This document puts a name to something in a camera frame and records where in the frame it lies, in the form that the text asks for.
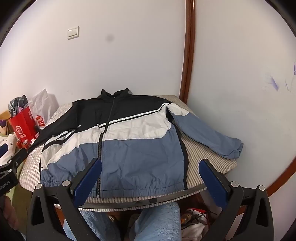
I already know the plaid cloth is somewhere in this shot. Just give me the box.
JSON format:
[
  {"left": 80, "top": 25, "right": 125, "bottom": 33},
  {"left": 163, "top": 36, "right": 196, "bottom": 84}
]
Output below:
[{"left": 8, "top": 95, "right": 29, "bottom": 117}]

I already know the green cloth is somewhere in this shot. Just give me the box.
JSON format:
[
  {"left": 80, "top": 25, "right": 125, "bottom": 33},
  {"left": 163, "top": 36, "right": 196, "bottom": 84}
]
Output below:
[{"left": 3, "top": 182, "right": 34, "bottom": 210}]

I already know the red paper bag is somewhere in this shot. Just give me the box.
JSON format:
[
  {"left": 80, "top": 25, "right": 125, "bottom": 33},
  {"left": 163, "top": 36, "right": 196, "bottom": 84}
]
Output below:
[{"left": 9, "top": 107, "right": 41, "bottom": 149}]

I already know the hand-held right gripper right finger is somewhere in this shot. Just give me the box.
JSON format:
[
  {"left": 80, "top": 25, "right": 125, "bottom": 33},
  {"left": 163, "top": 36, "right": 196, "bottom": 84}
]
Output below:
[{"left": 199, "top": 159, "right": 274, "bottom": 241}]

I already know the person's left hand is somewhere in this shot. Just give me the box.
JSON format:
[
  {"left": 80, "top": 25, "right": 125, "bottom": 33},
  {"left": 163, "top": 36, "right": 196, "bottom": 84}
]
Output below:
[{"left": 0, "top": 197, "right": 20, "bottom": 234}]

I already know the white plastic bag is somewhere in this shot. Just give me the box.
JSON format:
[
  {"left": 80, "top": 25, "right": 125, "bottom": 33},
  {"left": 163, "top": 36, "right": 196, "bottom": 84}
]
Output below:
[{"left": 29, "top": 89, "right": 59, "bottom": 130}]

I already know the blue white black jacket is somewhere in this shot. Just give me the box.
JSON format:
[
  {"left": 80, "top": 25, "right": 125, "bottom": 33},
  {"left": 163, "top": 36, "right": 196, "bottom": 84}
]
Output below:
[{"left": 28, "top": 88, "right": 244, "bottom": 198}]

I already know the striped blanket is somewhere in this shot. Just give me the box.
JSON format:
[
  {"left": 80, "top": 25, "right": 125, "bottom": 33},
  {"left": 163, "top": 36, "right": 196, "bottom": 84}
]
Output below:
[{"left": 20, "top": 95, "right": 238, "bottom": 210}]

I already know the white wall switch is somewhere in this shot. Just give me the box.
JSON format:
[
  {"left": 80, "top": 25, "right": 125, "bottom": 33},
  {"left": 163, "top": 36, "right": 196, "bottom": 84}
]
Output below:
[{"left": 67, "top": 26, "right": 80, "bottom": 40}]

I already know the person's right leg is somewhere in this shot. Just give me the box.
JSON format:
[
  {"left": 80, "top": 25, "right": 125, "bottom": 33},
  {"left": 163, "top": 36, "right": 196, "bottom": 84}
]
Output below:
[{"left": 128, "top": 201, "right": 182, "bottom": 241}]

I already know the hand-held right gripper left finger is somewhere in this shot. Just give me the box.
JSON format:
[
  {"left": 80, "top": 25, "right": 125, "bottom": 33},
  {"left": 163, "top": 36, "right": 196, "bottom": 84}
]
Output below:
[{"left": 26, "top": 158, "right": 102, "bottom": 241}]

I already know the brown wooden door frame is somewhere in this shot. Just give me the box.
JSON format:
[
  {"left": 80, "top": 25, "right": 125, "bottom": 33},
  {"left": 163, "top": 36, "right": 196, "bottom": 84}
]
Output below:
[{"left": 179, "top": 0, "right": 197, "bottom": 103}]

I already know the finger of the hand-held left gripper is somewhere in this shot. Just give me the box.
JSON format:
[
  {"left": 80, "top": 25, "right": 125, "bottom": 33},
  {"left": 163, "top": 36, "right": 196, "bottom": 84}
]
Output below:
[{"left": 0, "top": 147, "right": 29, "bottom": 173}]

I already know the white dotted cloth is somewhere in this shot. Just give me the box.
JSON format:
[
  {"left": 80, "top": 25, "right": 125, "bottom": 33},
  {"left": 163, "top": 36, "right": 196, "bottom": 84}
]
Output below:
[{"left": 0, "top": 134, "right": 18, "bottom": 164}]

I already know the cardboard box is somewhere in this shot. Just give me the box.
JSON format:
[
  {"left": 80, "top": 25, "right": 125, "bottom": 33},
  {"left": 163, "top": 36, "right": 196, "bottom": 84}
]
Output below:
[{"left": 0, "top": 111, "right": 12, "bottom": 135}]

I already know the brown wooden baseboard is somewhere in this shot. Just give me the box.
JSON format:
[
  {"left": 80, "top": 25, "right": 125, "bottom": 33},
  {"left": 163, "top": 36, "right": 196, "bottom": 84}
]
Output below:
[{"left": 265, "top": 160, "right": 296, "bottom": 197}]

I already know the tangle of cables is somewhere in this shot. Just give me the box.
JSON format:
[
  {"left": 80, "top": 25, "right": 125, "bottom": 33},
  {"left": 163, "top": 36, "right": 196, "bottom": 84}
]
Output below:
[{"left": 182, "top": 207, "right": 223, "bottom": 230}]

